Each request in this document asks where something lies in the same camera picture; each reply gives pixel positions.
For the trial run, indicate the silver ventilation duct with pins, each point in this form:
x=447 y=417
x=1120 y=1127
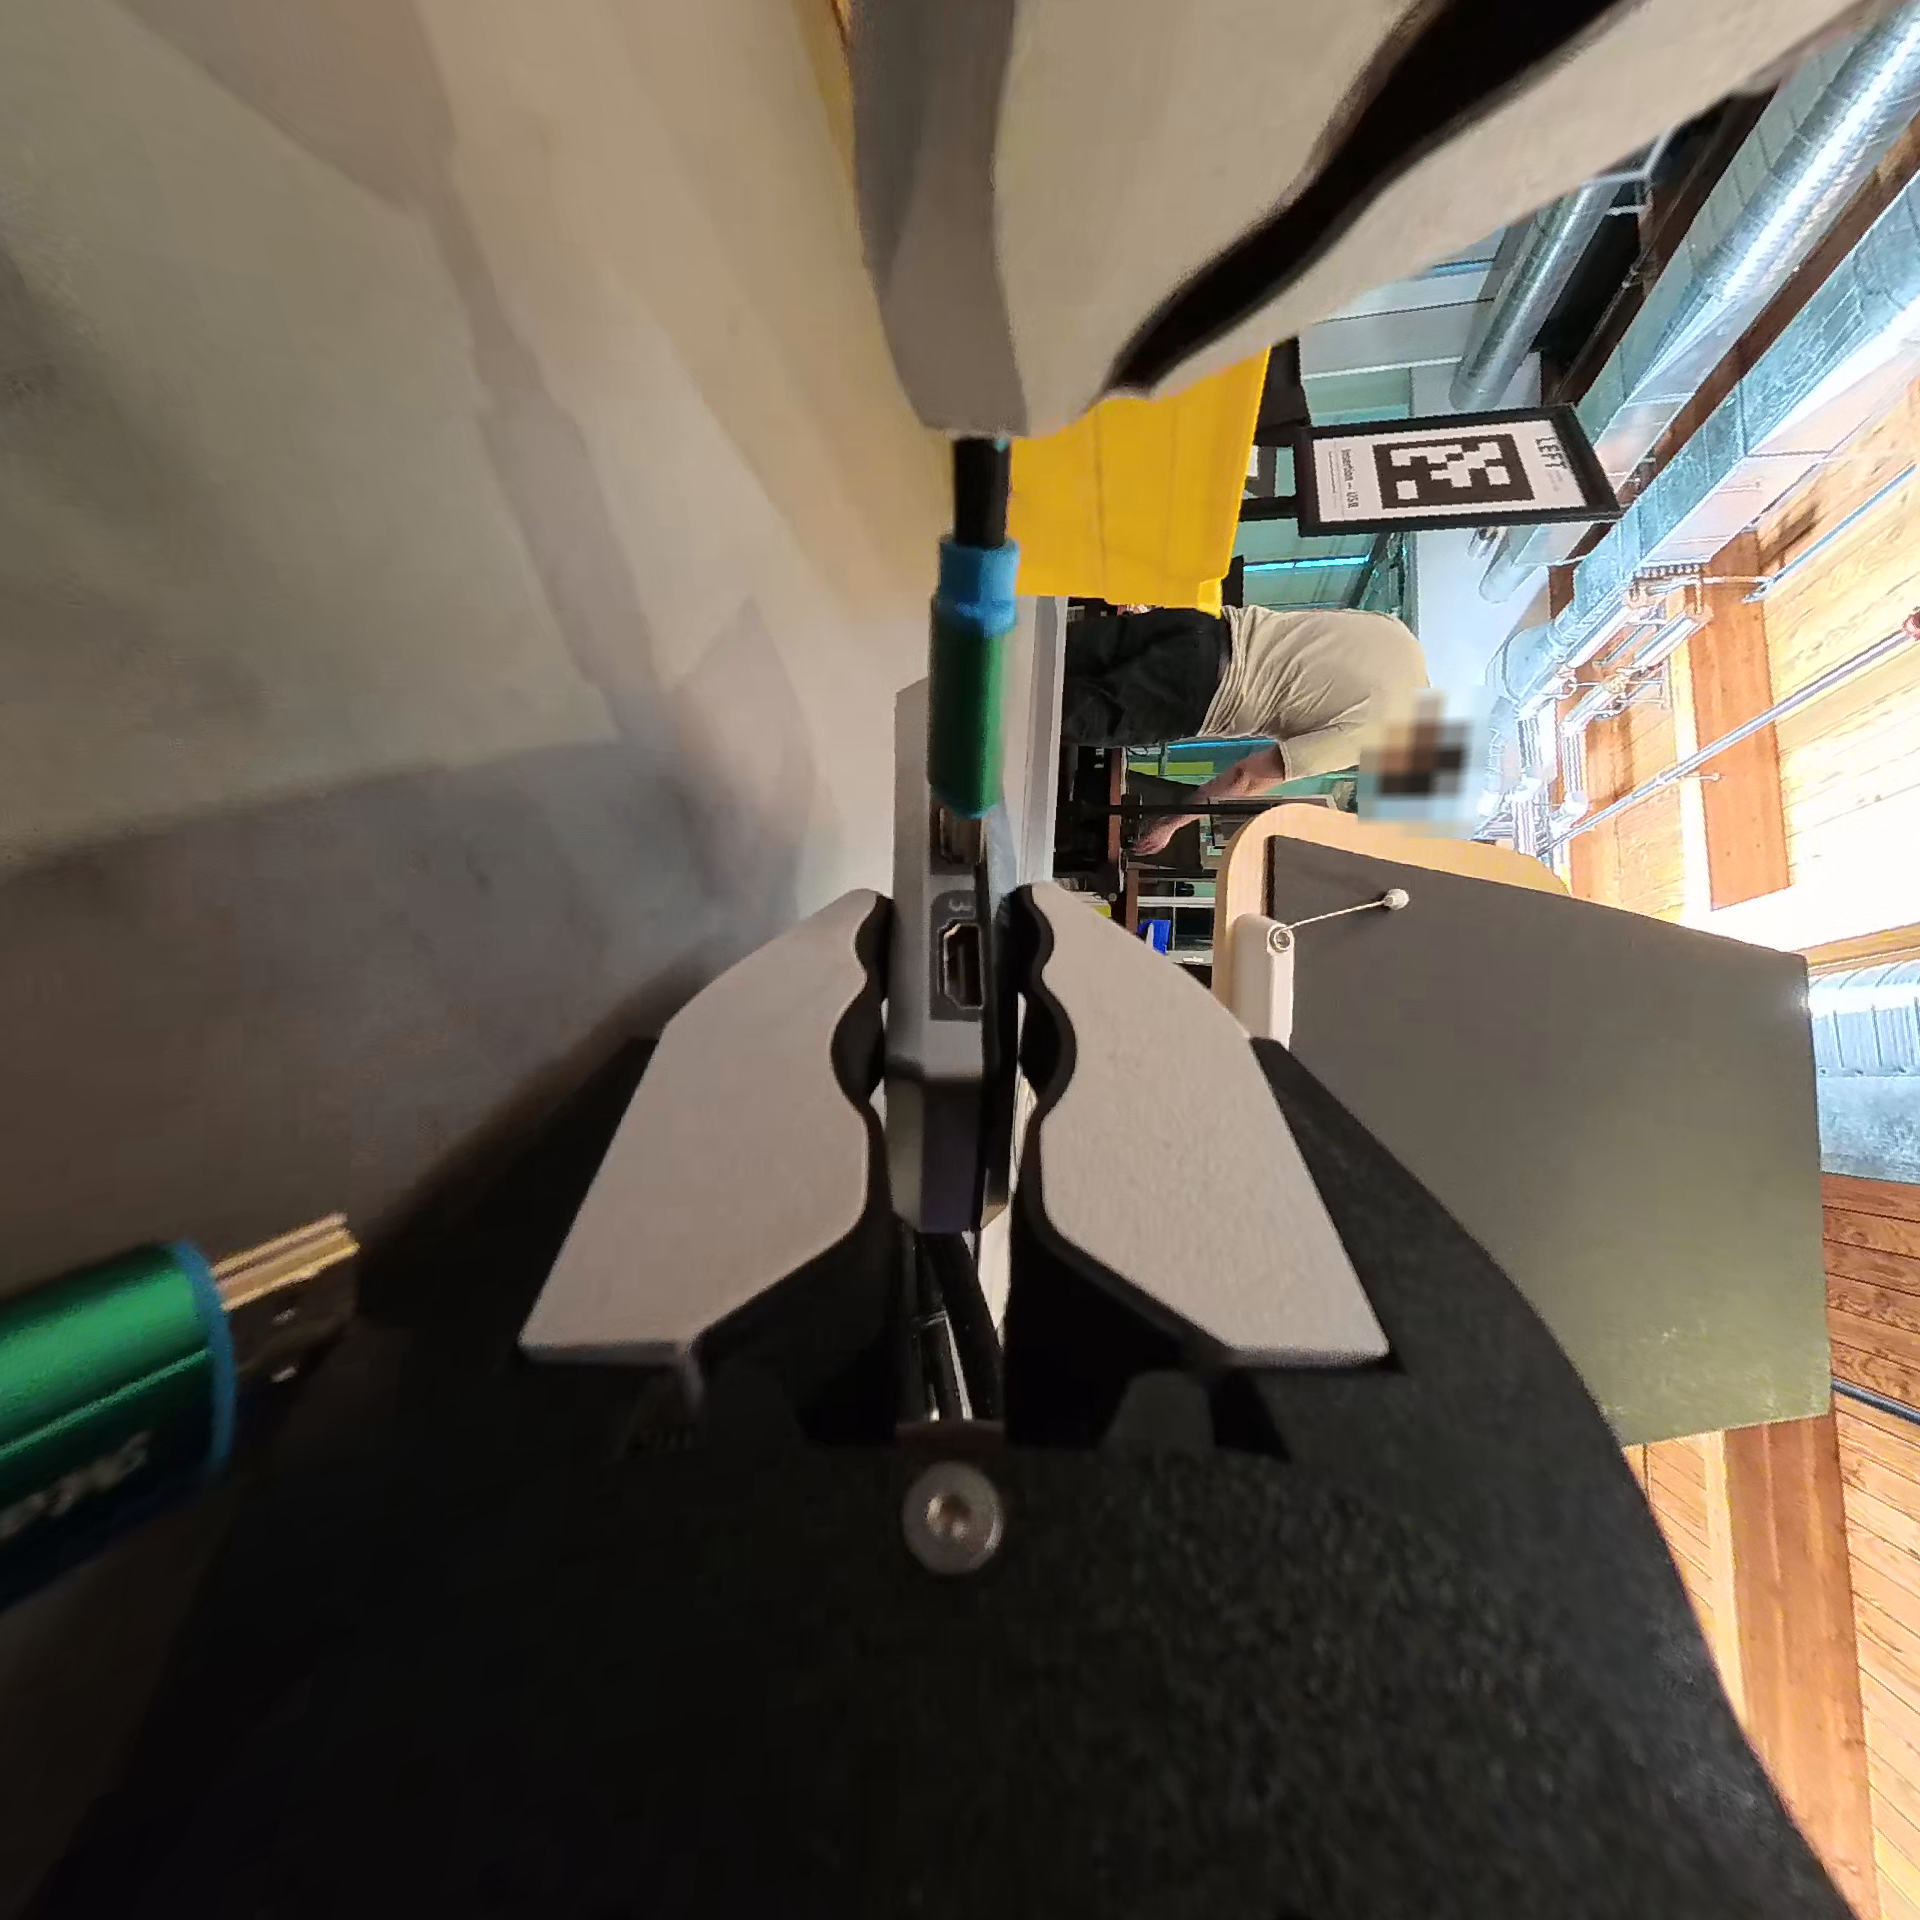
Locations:
x=1813 y=139

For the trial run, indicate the wood framed black board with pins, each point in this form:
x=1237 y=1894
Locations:
x=1576 y=1173

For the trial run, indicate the yellow storage bin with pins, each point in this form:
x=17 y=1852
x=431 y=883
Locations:
x=1140 y=498

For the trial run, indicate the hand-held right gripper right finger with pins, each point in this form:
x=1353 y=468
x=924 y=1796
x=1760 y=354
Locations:
x=1197 y=1185

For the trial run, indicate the white HDMI splitter adapter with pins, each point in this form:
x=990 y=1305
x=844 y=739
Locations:
x=933 y=1053

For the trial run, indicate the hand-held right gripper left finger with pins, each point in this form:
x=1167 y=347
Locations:
x=703 y=1173

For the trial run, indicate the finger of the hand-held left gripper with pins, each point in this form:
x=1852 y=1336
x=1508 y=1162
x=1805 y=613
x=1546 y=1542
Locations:
x=1079 y=179
x=1617 y=90

